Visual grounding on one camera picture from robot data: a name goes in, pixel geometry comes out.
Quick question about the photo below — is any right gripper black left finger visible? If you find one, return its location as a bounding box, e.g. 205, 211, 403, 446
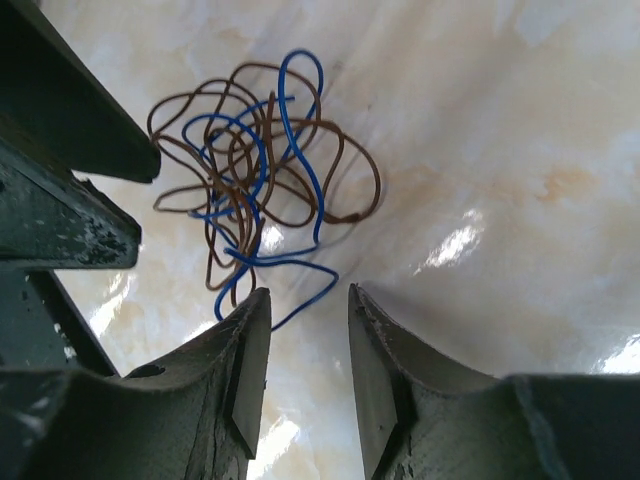
1, 288, 271, 479

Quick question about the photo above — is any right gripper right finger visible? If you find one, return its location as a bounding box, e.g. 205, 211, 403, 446
348, 285, 639, 479

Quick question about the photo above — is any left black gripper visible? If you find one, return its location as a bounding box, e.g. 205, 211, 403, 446
1, 135, 142, 377

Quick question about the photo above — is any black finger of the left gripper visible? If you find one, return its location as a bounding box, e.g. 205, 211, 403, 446
1, 1, 160, 183

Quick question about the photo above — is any dark wire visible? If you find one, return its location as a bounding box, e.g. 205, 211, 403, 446
147, 61, 383, 292

